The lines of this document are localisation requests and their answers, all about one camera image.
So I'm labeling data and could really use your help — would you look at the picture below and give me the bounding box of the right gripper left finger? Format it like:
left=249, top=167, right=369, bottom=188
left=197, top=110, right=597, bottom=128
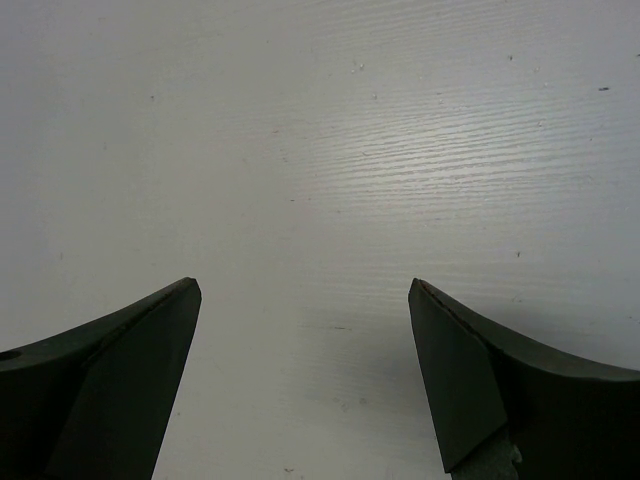
left=1, top=277, right=202, bottom=479

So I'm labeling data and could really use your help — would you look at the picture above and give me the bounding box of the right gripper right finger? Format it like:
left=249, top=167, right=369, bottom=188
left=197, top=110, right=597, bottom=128
left=408, top=279, right=639, bottom=479

